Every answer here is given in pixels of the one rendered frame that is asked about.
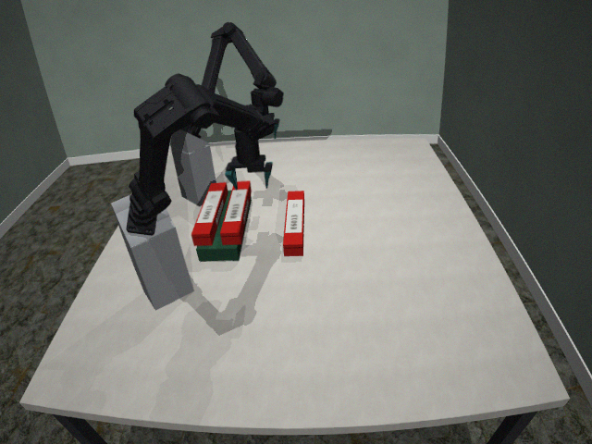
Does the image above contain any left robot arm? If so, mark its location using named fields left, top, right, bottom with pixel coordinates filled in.
left=181, top=22, right=284, bottom=139

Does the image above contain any white welding electrode box with red edges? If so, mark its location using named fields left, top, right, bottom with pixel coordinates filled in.
left=220, top=181, right=252, bottom=245

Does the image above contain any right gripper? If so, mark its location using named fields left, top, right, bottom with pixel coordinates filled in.
left=225, top=144, right=273, bottom=190

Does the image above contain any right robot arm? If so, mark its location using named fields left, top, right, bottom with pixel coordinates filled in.
left=127, top=74, right=276, bottom=236

